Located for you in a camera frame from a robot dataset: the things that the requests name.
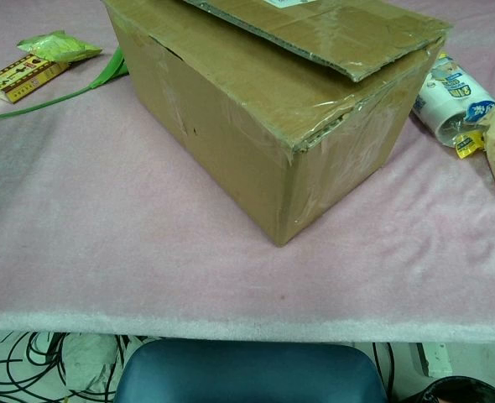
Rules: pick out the white plastic bag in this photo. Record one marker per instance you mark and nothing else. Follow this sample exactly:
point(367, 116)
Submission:
point(88, 357)

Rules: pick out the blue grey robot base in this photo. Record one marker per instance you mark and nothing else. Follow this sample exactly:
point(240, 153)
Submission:
point(251, 373)

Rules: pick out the yellow brown small carton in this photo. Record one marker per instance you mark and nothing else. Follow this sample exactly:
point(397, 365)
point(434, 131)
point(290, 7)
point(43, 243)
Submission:
point(17, 82)

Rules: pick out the white table leg bracket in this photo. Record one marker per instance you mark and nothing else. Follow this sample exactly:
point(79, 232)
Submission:
point(438, 359)

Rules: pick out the brown cardboard shipping box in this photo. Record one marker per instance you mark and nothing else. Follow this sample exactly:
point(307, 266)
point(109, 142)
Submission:
point(230, 126)

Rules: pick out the pink fleece table cloth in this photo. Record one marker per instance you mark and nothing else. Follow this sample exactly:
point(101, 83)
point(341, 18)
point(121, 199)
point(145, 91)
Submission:
point(105, 252)

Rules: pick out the green snack packet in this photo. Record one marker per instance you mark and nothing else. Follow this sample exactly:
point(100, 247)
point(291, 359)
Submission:
point(63, 46)

